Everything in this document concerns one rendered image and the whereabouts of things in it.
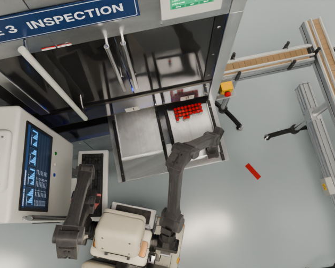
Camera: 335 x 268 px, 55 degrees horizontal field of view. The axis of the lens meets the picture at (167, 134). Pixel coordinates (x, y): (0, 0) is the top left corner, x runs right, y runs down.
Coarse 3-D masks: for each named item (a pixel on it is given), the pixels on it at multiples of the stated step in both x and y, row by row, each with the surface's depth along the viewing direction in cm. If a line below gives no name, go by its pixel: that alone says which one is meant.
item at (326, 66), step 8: (320, 16) 211; (304, 24) 215; (312, 24) 210; (320, 24) 214; (304, 32) 217; (312, 32) 213; (320, 32) 213; (304, 40) 219; (312, 40) 211; (320, 40) 211; (328, 40) 207; (312, 48) 211; (320, 48) 202; (328, 48) 210; (320, 56) 208; (328, 56) 208; (312, 64) 216; (320, 64) 206; (328, 64) 202; (320, 72) 208; (328, 72) 205; (320, 80) 210; (328, 80) 204; (328, 88) 202; (328, 96) 204; (328, 104) 206
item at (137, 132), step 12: (144, 108) 208; (120, 120) 206; (132, 120) 206; (144, 120) 206; (156, 120) 202; (120, 132) 204; (132, 132) 204; (144, 132) 204; (156, 132) 203; (120, 144) 202; (132, 144) 202; (144, 144) 202; (156, 144) 201; (132, 156) 198
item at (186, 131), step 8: (168, 112) 207; (208, 112) 204; (192, 120) 205; (200, 120) 205; (208, 120) 204; (176, 128) 204; (184, 128) 204; (192, 128) 203; (200, 128) 203; (208, 128) 203; (176, 136) 202; (184, 136) 202; (192, 136) 202; (200, 136) 202; (200, 152) 199
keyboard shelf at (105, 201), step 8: (80, 152) 210; (88, 152) 209; (96, 152) 209; (104, 152) 209; (80, 160) 208; (104, 160) 208; (104, 168) 206; (104, 176) 205; (72, 184) 205; (104, 184) 204; (104, 192) 202; (104, 200) 201; (104, 208) 200
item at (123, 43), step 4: (124, 40) 118; (124, 44) 114; (124, 48) 116; (124, 52) 118; (128, 52) 120; (124, 56) 122; (128, 56) 122; (128, 60) 125; (128, 64) 128; (128, 68) 132; (132, 68) 132; (132, 72) 135; (132, 76) 138; (132, 80) 143; (136, 80) 144; (136, 84) 147; (136, 88) 151
